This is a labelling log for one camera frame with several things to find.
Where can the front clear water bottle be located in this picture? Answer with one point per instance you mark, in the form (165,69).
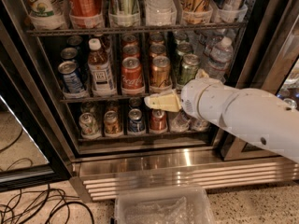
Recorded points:
(218,58)

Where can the bottom shelf red can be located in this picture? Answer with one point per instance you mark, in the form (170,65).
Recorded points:
(157,120)

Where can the bottom shelf tea bottle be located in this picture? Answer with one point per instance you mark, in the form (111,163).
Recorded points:
(199,125)

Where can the front green soda can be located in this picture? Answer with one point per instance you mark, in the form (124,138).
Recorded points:
(188,68)

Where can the right fridge glass door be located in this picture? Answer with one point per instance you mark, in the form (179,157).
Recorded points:
(266,58)

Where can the clear plastic bin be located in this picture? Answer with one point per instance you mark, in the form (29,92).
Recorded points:
(165,205)

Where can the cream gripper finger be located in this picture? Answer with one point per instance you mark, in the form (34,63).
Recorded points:
(166,100)
(201,73)

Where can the red cola can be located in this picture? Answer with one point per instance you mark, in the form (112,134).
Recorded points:
(131,73)
(130,51)

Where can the bottom shelf gold can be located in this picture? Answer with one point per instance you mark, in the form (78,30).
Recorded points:
(112,123)

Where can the front red cola can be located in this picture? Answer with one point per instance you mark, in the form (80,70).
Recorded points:
(131,73)

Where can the front blue soda can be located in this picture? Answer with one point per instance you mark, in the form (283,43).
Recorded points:
(70,76)

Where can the bottom shelf blue can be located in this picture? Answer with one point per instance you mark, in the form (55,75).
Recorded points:
(136,122)

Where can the blue soda can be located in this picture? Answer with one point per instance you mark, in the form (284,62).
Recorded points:
(70,76)
(69,54)

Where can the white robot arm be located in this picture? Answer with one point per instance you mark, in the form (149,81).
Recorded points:
(249,117)

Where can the orange soda can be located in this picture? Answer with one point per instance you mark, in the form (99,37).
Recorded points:
(160,72)
(157,50)

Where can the green soda can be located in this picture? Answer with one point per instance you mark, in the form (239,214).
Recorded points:
(181,50)
(188,68)

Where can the top shelf 7up bottle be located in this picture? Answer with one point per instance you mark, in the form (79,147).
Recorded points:
(44,8)

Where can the open glass fridge door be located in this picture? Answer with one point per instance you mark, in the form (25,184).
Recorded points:
(29,153)

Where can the bottom shelf water bottle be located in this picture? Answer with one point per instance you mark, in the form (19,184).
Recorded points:
(181,122)

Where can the iced tea bottle white cap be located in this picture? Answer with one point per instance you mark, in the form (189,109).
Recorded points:
(100,67)

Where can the bottom shelf green white can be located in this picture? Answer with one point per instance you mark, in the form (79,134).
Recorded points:
(89,125)

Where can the steel fridge vent grille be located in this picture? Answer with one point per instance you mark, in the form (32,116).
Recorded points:
(104,178)

